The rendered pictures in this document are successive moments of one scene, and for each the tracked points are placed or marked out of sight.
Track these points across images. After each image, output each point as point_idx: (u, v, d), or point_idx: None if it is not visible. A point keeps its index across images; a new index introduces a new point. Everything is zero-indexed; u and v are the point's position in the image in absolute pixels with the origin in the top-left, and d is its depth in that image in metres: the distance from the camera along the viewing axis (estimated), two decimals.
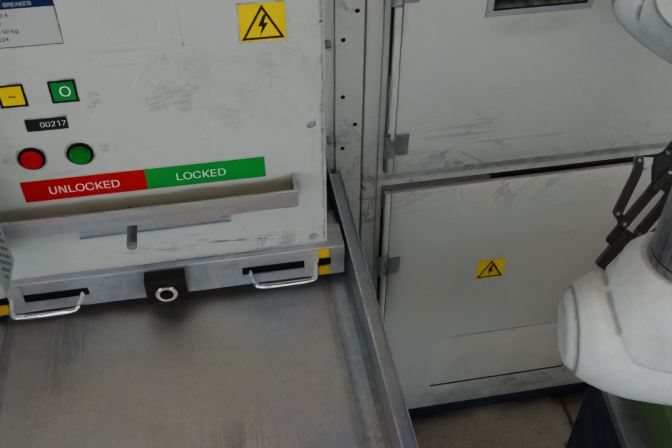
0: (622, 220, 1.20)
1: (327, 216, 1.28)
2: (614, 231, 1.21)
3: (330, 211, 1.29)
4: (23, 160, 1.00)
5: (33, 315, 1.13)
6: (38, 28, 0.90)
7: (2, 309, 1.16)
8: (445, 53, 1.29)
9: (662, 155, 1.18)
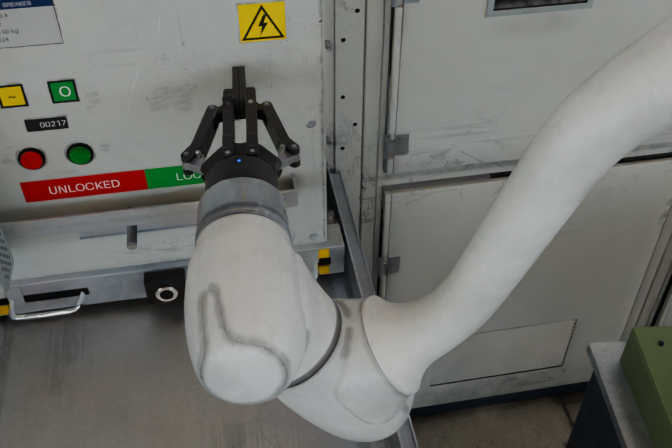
0: None
1: (327, 216, 1.28)
2: None
3: (330, 211, 1.29)
4: (23, 160, 1.00)
5: (33, 315, 1.13)
6: (38, 28, 0.90)
7: (2, 309, 1.16)
8: (445, 53, 1.29)
9: None
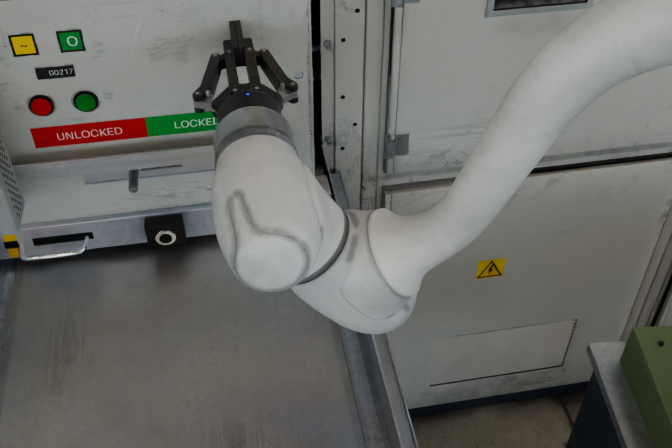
0: (225, 66, 1.02)
1: None
2: None
3: None
4: (33, 106, 1.09)
5: (41, 256, 1.22)
6: None
7: (13, 252, 1.25)
8: (445, 53, 1.29)
9: None
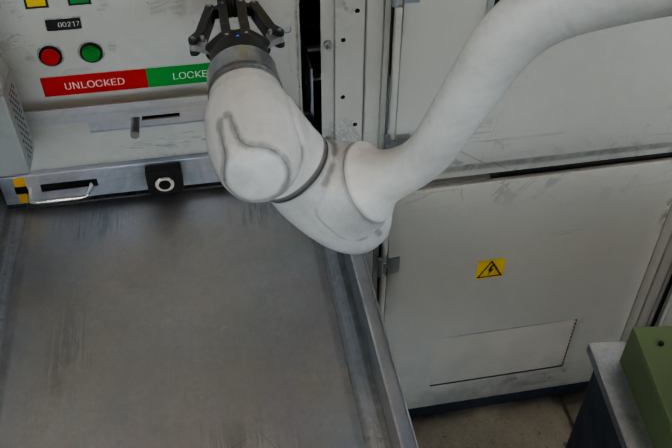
0: (219, 17, 1.12)
1: None
2: None
3: None
4: (43, 56, 1.18)
5: (49, 199, 1.31)
6: None
7: (23, 197, 1.35)
8: (445, 53, 1.29)
9: None
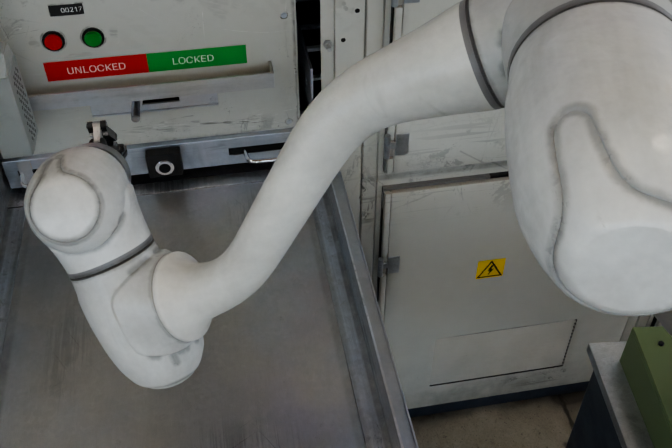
0: None
1: None
2: None
3: None
4: (46, 41, 1.22)
5: None
6: None
7: None
8: None
9: None
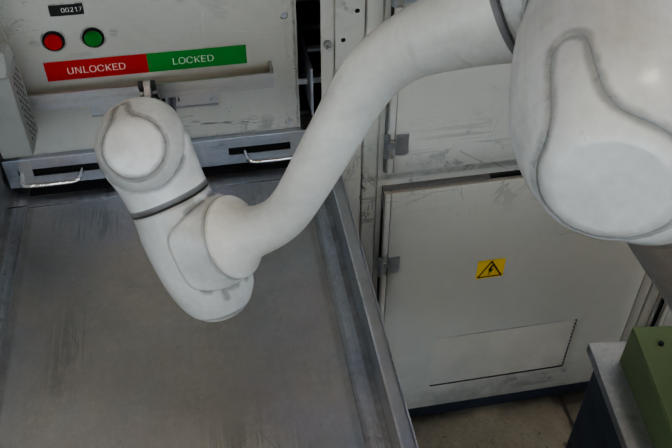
0: None
1: None
2: None
3: None
4: (46, 41, 1.22)
5: (41, 184, 1.34)
6: None
7: None
8: None
9: None
